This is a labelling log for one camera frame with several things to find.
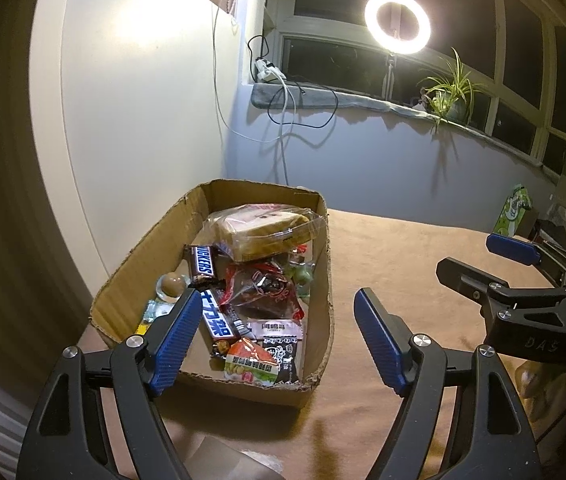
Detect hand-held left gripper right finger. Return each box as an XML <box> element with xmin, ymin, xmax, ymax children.
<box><xmin>354</xmin><ymin>287</ymin><xmax>544</xmax><ymax>480</ymax></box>

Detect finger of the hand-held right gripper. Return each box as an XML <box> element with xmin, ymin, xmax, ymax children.
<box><xmin>486</xmin><ymin>232</ymin><xmax>566</xmax><ymax>273</ymax></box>
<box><xmin>435</xmin><ymin>256</ymin><xmax>566</xmax><ymax>321</ymax></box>

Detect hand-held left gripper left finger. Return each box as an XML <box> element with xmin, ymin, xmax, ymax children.
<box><xmin>20</xmin><ymin>287</ymin><xmax>204</xmax><ymax>480</ymax></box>

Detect brown chocolate bar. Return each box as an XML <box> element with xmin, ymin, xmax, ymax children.
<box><xmin>184</xmin><ymin>244</ymin><xmax>220</xmax><ymax>288</ymax></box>
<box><xmin>202</xmin><ymin>287</ymin><xmax>249</xmax><ymax>358</ymax></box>

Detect round brown candy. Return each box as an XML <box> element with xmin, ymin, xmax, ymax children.
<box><xmin>157</xmin><ymin>271</ymin><xmax>187</xmax><ymax>301</ymax></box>

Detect orange green snack packet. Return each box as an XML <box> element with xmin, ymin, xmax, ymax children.
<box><xmin>223</xmin><ymin>337</ymin><xmax>281</xmax><ymax>387</ymax></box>

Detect brown cardboard box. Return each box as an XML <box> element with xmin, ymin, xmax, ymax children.
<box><xmin>89</xmin><ymin>179</ymin><xmax>336</xmax><ymax>408</ymax></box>

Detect black white snack packet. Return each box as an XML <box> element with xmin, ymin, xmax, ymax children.
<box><xmin>248</xmin><ymin>317</ymin><xmax>306</xmax><ymax>384</ymax></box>

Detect clear green candy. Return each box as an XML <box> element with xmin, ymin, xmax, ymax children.
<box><xmin>285</xmin><ymin>247</ymin><xmax>316</xmax><ymax>301</ymax></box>

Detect dark plum packet red ends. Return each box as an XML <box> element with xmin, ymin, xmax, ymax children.
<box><xmin>220</xmin><ymin>260</ymin><xmax>306</xmax><ymax>321</ymax></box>

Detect bagged sliced bread loaf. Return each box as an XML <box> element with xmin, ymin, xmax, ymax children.
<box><xmin>208</xmin><ymin>203</ymin><xmax>326</xmax><ymax>263</ymax></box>

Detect person's right hand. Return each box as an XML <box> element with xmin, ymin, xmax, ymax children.
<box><xmin>513</xmin><ymin>360</ymin><xmax>566</xmax><ymax>411</ymax></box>

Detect green white carton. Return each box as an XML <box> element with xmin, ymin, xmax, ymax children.
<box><xmin>493</xmin><ymin>184</ymin><xmax>534</xmax><ymax>237</ymax></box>

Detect potted spider plant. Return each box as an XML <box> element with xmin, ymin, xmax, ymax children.
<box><xmin>415</xmin><ymin>47</ymin><xmax>488</xmax><ymax>133</ymax></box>

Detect black tripod stand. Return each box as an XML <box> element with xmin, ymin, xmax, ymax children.
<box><xmin>383</xmin><ymin>52</ymin><xmax>399</xmax><ymax>102</ymax></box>

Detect white power strip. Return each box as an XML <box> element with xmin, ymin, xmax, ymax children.
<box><xmin>255</xmin><ymin>59</ymin><xmax>286</xmax><ymax>84</ymax></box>

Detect black cable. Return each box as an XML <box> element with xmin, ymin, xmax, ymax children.
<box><xmin>247</xmin><ymin>35</ymin><xmax>339</xmax><ymax>132</ymax></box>

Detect white cable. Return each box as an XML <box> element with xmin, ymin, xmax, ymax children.
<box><xmin>212</xmin><ymin>5</ymin><xmax>300</xmax><ymax>187</ymax></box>

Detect white ring light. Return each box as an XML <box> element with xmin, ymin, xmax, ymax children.
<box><xmin>364</xmin><ymin>0</ymin><xmax>432</xmax><ymax>55</ymax></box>

